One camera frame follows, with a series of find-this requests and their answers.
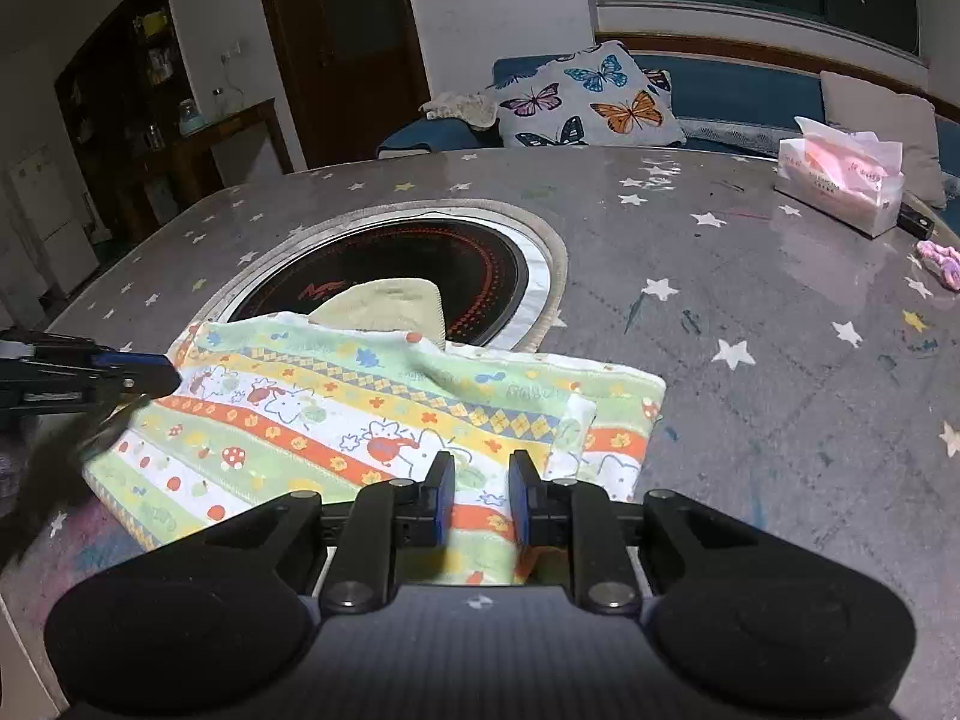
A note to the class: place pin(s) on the green orange patterned child's garment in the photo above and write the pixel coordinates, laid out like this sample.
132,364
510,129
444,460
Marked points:
315,405

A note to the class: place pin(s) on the round built-in induction cooker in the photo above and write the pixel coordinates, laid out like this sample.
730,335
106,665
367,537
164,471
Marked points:
420,262

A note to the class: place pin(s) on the teal bottle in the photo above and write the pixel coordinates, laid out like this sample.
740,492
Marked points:
190,120

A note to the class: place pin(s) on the brown wooden door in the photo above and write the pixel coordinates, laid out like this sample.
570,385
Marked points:
345,52

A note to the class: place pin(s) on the grey star-printed table cover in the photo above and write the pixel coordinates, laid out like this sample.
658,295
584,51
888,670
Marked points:
787,405

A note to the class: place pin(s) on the blue sofa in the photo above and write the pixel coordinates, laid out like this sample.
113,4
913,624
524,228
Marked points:
735,94

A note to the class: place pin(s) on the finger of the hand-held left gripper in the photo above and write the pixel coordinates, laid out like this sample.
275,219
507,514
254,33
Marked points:
52,345
142,377

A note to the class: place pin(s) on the cream cloth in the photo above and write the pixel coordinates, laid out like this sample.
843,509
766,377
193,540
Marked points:
457,106

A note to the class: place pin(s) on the wooden side table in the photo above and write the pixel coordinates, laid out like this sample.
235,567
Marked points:
240,124

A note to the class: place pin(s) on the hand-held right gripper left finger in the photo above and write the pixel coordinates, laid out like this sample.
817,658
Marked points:
444,499

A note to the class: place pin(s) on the white refrigerator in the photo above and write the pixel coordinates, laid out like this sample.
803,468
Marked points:
45,217

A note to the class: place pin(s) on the black remote control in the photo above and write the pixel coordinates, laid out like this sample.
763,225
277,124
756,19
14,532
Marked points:
915,221

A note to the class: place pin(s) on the dark wooden shelf cabinet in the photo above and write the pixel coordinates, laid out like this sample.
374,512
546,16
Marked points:
112,105

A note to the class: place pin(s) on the white wall socket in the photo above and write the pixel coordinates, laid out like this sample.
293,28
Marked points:
235,51

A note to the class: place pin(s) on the beige pillow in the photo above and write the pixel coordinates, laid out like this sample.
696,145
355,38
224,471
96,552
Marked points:
877,120

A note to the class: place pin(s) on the butterfly print pillow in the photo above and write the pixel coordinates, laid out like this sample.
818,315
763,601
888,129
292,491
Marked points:
585,97

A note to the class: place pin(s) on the pink tissue pack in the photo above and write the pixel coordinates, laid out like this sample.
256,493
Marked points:
832,180

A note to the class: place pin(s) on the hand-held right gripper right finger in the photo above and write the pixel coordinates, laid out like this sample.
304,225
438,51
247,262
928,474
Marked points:
522,499

